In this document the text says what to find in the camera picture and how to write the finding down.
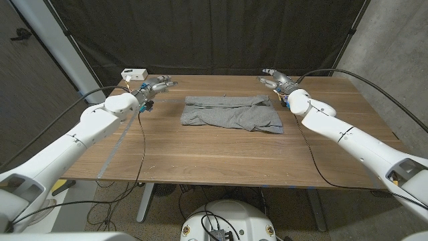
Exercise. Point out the black wall hook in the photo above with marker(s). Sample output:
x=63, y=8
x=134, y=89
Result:
x=22, y=33

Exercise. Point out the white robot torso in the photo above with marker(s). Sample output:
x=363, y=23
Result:
x=240, y=217

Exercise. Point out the grey electronics box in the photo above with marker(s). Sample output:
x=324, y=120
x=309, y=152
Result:
x=220, y=235

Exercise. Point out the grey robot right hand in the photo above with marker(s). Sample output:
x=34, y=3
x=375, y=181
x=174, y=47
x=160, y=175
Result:
x=284, y=82

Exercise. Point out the yellow plastic object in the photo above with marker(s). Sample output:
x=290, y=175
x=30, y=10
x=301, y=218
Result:
x=59, y=185

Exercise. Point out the white pillar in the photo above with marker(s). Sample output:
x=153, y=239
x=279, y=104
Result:
x=60, y=43

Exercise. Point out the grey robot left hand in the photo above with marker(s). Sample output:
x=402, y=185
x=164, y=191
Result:
x=157, y=85

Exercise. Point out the black backdrop curtain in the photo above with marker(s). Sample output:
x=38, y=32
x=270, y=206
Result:
x=214, y=33

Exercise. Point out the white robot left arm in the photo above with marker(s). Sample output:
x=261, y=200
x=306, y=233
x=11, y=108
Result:
x=67, y=147

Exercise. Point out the grey cotton shorts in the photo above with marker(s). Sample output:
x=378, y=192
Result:
x=230, y=115

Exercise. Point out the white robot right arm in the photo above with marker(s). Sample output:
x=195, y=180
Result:
x=351, y=137

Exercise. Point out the white table leg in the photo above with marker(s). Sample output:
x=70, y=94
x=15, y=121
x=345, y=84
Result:
x=145, y=204

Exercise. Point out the black backdrop stand pole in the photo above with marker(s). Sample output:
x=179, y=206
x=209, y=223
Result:
x=351, y=31
x=68, y=33

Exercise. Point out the grey table leg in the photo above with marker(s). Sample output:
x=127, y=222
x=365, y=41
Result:
x=316, y=211

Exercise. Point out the grey tape outline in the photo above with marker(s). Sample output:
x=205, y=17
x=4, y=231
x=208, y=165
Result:
x=116, y=147

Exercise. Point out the white power strip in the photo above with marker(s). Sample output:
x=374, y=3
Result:
x=134, y=74

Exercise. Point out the black round fan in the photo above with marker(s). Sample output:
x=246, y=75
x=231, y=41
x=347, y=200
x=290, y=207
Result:
x=164, y=189

